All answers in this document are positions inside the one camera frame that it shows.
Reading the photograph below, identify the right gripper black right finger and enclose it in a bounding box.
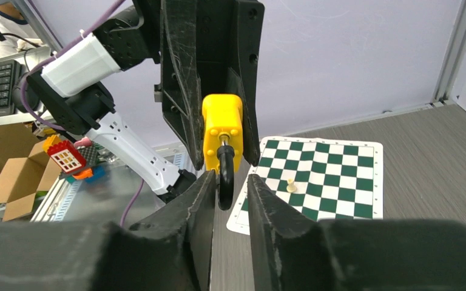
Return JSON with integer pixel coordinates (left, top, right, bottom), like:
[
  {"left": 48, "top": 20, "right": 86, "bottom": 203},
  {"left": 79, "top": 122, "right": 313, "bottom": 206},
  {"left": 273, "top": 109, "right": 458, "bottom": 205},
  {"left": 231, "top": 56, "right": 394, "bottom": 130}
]
[{"left": 247, "top": 174, "right": 466, "bottom": 290}]

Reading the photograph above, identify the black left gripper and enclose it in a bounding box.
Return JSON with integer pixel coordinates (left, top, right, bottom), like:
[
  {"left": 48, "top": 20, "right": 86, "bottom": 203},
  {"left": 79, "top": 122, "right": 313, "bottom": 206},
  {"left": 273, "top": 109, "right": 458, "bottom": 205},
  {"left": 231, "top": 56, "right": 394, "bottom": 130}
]
[{"left": 152, "top": 1, "right": 265, "bottom": 170}]

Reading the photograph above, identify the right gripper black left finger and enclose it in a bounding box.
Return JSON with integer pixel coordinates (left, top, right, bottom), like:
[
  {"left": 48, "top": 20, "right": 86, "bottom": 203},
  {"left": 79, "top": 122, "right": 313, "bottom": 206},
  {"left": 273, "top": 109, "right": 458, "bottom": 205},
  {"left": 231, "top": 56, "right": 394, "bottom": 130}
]
[{"left": 0, "top": 171, "right": 217, "bottom": 290}]

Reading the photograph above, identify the yellow padlock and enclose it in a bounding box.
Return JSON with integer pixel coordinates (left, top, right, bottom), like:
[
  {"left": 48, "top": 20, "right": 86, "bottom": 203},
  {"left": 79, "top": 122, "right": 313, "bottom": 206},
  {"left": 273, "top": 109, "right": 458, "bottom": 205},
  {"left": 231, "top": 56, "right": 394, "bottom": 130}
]
[{"left": 201, "top": 93, "right": 243, "bottom": 210}]

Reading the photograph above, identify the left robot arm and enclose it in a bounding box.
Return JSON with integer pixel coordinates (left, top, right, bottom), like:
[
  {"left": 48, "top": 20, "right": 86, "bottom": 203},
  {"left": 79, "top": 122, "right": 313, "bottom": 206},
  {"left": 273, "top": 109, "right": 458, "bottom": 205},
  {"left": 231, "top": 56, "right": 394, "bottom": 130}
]
[{"left": 20, "top": 1, "right": 265, "bottom": 210}]

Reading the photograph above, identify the small beige chess piece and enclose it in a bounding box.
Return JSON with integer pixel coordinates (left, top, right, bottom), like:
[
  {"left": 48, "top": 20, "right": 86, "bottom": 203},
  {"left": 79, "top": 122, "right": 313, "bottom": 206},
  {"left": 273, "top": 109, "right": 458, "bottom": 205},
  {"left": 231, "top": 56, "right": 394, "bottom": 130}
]
[{"left": 286, "top": 179, "right": 297, "bottom": 193}]

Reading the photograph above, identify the green white chessboard mat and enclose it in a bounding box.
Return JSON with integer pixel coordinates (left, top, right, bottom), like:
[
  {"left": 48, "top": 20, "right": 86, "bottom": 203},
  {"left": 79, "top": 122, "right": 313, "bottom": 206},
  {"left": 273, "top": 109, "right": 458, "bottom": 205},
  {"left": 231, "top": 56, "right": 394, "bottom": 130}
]
[{"left": 248, "top": 136, "right": 383, "bottom": 221}]

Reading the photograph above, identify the red yellow toy house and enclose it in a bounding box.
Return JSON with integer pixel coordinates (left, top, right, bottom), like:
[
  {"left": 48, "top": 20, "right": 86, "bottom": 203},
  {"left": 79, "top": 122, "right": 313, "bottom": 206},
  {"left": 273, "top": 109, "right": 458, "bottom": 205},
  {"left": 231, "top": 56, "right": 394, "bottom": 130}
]
[{"left": 42, "top": 135, "right": 87, "bottom": 174}]

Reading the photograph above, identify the cardboard box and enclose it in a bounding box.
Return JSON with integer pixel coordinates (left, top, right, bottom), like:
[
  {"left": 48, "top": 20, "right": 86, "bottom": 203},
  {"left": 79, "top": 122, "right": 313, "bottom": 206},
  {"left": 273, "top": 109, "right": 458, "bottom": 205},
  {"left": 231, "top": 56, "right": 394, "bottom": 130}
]
[{"left": 0, "top": 141, "right": 61, "bottom": 221}]

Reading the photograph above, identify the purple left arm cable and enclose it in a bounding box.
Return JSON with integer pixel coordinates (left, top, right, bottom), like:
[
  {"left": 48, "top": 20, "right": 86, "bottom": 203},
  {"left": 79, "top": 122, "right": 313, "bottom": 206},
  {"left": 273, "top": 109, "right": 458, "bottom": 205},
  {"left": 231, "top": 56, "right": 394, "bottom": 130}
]
[{"left": 19, "top": 0, "right": 146, "bottom": 228}]

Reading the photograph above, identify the slotted cable duct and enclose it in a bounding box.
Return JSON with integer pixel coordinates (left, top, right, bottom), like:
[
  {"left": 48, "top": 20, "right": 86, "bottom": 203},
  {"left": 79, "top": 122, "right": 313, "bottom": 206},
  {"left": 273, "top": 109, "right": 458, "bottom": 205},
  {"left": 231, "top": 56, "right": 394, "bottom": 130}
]
[{"left": 30, "top": 179, "right": 83, "bottom": 222}]

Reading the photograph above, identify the aluminium corner post left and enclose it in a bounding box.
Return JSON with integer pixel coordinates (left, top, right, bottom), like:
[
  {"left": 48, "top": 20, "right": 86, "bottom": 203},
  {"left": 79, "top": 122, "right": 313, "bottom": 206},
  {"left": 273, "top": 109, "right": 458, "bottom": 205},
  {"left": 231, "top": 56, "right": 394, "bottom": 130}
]
[{"left": 431, "top": 0, "right": 466, "bottom": 105}]

